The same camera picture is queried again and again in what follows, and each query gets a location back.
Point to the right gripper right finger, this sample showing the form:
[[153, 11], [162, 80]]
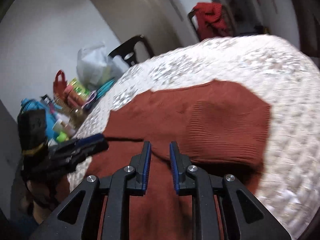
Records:
[[222, 207]]

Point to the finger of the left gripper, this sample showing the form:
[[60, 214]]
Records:
[[80, 148]]

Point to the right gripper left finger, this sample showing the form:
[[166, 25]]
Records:
[[98, 208]]

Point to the rust red knitted sweater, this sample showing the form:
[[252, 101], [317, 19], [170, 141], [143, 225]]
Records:
[[221, 126]]

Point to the green frog bottle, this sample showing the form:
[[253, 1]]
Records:
[[62, 137]]

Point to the glass jar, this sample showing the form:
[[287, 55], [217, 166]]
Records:
[[78, 116]]

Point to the teal comb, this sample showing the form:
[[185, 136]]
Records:
[[105, 88]]

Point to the green drink carton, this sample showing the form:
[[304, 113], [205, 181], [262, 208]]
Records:
[[81, 90]]

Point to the blue bag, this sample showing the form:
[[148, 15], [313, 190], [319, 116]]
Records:
[[33, 109]]

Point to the red gift bag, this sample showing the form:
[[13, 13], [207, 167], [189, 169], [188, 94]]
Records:
[[59, 85]]

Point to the white plastic bag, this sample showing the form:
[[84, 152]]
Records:
[[95, 67]]

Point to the black chair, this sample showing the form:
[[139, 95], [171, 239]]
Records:
[[127, 50]]

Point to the white quilted bedspread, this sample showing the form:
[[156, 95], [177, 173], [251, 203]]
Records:
[[274, 70]]

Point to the red garment on chair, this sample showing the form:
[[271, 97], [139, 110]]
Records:
[[212, 20]]

